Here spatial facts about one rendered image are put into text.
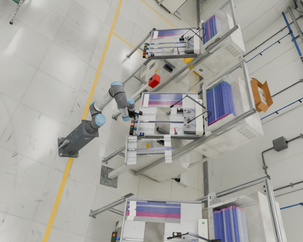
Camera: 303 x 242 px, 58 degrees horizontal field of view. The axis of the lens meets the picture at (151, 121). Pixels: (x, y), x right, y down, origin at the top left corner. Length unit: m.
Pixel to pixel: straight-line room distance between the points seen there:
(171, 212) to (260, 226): 0.77
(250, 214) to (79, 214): 1.80
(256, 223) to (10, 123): 2.63
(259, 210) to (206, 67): 2.43
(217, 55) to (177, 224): 2.48
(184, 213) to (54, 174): 1.51
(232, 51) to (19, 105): 2.86
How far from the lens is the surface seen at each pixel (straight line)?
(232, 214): 2.37
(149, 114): 3.32
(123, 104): 2.61
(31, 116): 3.47
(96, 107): 2.87
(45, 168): 3.26
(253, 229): 2.47
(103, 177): 3.55
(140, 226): 2.64
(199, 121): 3.13
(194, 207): 2.69
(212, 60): 4.19
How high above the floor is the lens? 2.86
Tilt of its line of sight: 39 degrees down
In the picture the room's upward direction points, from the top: 55 degrees clockwise
